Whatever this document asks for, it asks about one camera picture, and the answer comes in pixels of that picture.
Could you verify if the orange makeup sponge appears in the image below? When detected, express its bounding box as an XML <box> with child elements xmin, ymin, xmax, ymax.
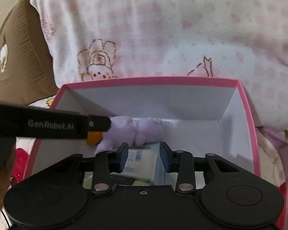
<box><xmin>86</xmin><ymin>131</ymin><xmax>103</xmax><ymax>146</ymax></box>

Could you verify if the green yarn ball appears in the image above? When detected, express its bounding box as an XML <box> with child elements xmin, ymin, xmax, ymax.
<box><xmin>83</xmin><ymin>174</ymin><xmax>151</xmax><ymax>189</ymax></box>

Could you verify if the purple plush toy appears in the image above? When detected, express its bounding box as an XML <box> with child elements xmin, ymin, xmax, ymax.
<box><xmin>95</xmin><ymin>116</ymin><xmax>164</xmax><ymax>154</ymax></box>

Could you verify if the pink cardboard box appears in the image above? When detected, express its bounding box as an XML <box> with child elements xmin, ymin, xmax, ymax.
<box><xmin>24</xmin><ymin>77</ymin><xmax>261</xmax><ymax>178</ymax></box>

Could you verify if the blue wet wipes pack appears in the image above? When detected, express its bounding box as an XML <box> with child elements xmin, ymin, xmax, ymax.
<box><xmin>154</xmin><ymin>156</ymin><xmax>178</xmax><ymax>188</ymax></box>

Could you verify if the person's left hand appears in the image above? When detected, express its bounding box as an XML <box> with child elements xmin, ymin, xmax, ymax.
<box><xmin>0</xmin><ymin>146</ymin><xmax>16</xmax><ymax>210</ymax></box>

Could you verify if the brown pillow with cloud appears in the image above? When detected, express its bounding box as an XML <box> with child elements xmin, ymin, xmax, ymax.
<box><xmin>0</xmin><ymin>0</ymin><xmax>58</xmax><ymax>105</ymax></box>

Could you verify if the pink checked cartoon pillow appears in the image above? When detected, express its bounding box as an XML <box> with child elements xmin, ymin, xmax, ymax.
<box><xmin>30</xmin><ymin>0</ymin><xmax>288</xmax><ymax>131</ymax></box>

